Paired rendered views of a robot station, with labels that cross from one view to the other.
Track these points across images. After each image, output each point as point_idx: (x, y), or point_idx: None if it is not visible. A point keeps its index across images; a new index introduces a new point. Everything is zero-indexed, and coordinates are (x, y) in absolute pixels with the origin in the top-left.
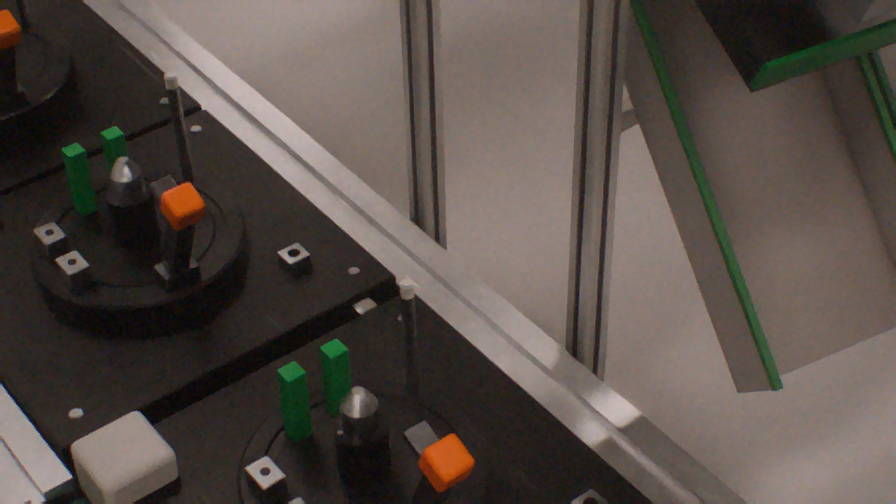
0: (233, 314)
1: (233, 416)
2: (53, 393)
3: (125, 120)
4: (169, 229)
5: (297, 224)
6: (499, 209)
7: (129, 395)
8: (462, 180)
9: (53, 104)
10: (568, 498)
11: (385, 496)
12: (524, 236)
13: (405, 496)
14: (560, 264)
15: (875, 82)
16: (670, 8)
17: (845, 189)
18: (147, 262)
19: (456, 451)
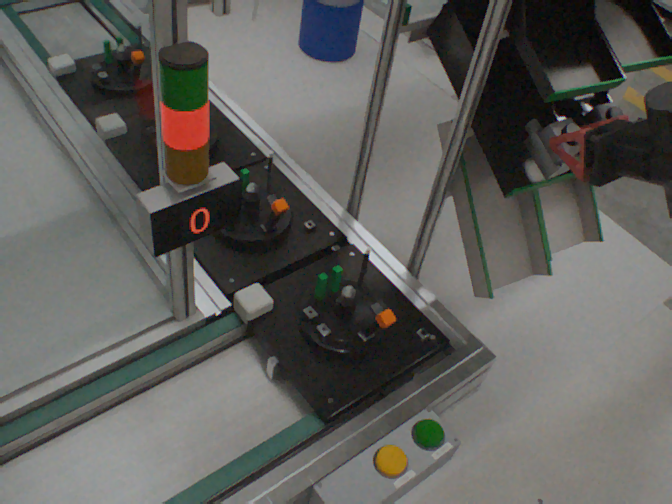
0: (287, 246)
1: (291, 287)
2: (222, 271)
3: (238, 160)
4: (272, 214)
5: (309, 212)
6: (372, 207)
7: (251, 275)
8: None
9: (210, 151)
10: (414, 329)
11: (352, 324)
12: (382, 219)
13: (359, 325)
14: (396, 232)
15: (535, 191)
16: (467, 154)
17: (517, 226)
18: (256, 223)
19: (390, 315)
